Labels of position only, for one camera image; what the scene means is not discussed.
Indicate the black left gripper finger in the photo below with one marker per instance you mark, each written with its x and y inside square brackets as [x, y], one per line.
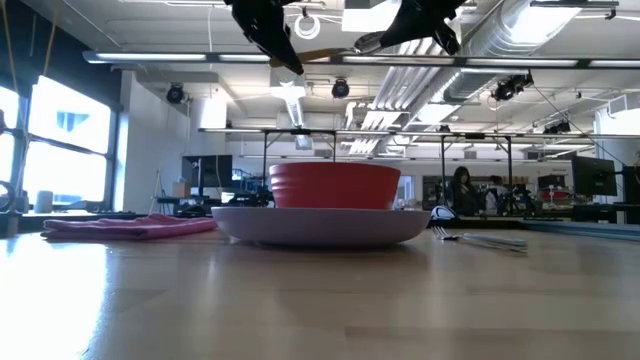
[282, 50]

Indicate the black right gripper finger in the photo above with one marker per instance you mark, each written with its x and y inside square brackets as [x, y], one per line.
[402, 32]

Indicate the red plastic bowl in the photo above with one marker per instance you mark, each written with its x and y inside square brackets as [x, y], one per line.
[335, 185]

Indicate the lavender plate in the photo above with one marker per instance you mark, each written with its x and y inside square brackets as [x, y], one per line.
[320, 225]

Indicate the silver metal fork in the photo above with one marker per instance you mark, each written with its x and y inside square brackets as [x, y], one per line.
[500, 243]

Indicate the pink cloth napkin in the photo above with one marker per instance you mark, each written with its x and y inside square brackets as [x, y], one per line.
[130, 227]

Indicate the black background robot arm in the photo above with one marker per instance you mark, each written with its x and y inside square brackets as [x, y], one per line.
[250, 198]

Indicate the black round ceiling fixture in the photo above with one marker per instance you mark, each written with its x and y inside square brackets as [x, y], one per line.
[340, 88]
[175, 93]

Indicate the long ceiling light bar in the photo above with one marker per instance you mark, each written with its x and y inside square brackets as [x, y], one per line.
[150, 57]

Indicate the cardboard box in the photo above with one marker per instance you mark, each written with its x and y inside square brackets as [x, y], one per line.
[181, 190]

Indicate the person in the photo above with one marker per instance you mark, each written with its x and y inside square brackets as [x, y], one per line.
[462, 197]
[495, 197]

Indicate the black white rounded object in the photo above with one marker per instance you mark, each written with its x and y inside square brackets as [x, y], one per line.
[442, 212]

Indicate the small dark computer monitor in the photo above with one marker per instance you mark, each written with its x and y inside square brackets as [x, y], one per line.
[551, 181]

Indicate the large bright window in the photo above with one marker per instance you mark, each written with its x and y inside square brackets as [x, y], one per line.
[65, 175]

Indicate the white cylinder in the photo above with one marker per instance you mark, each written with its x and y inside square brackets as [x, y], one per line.
[43, 202]

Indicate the silver ventilation duct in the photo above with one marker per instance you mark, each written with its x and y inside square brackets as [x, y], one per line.
[500, 45]

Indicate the black workstation frame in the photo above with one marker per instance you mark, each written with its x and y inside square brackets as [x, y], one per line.
[443, 170]
[300, 132]

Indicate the black hanging camera rig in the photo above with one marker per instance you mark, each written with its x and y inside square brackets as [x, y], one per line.
[510, 87]
[557, 128]

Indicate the black corner post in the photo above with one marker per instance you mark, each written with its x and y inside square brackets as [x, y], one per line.
[9, 225]

